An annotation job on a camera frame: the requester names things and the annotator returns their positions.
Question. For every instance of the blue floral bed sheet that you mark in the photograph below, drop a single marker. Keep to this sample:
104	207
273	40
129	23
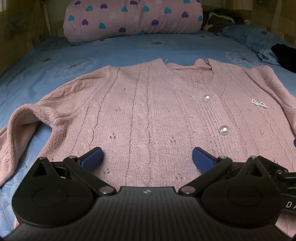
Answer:
111	49

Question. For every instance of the black cloth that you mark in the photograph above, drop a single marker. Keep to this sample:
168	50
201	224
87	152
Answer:
285	54

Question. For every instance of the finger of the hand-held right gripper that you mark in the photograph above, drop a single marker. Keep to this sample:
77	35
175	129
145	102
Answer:
288	176

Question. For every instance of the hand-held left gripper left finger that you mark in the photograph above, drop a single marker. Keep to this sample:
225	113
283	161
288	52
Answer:
94	158

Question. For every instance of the pink knitted cardigan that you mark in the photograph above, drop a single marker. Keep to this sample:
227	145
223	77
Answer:
150	115

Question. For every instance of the pink heart print quilt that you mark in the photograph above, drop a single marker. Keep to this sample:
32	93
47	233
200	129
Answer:
129	18

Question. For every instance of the blue floral pillow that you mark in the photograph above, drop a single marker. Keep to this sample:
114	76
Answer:
252	38

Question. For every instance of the dark garment with white trim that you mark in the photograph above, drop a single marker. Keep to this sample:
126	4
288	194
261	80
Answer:
219	22

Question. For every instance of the wooden bed headboard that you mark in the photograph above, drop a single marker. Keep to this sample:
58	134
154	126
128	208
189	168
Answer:
55	16

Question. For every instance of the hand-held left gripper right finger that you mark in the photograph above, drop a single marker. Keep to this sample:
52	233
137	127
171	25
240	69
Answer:
201	160

